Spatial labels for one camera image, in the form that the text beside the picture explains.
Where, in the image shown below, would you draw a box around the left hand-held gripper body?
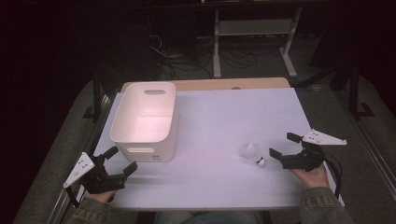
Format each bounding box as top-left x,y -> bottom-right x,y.
63,151 -> 127,195

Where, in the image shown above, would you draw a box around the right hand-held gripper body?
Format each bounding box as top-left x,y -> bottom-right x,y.
280,128 -> 347,173

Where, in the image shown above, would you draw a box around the white shuttlecock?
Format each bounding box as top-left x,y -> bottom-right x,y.
239,142 -> 267,167

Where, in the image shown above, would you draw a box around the white plastic bin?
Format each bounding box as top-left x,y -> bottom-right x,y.
109,81 -> 179,163

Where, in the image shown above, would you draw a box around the person's left hand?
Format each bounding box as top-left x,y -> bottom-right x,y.
83,189 -> 117,204

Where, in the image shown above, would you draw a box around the person's right hand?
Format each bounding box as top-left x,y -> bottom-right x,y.
289,163 -> 331,189

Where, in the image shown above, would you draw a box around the black metal stand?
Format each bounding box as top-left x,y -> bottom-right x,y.
347,60 -> 375,121
81,66 -> 110,123

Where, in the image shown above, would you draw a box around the white table sheet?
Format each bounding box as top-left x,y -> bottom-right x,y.
92,87 -> 346,211

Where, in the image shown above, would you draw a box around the person's legs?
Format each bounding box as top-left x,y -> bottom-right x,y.
154,210 -> 264,224

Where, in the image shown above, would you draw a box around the aluminium rail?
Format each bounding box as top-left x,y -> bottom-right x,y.
46,92 -> 117,224
334,90 -> 396,195

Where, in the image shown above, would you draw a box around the black gripper strap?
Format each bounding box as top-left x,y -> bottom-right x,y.
64,185 -> 81,209

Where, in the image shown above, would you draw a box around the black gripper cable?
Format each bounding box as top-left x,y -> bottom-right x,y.
322,151 -> 344,199

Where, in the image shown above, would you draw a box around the white metal desk frame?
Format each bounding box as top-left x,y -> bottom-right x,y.
212,7 -> 304,79

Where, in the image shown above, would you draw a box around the black floor cables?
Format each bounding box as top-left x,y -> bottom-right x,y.
147,18 -> 269,80

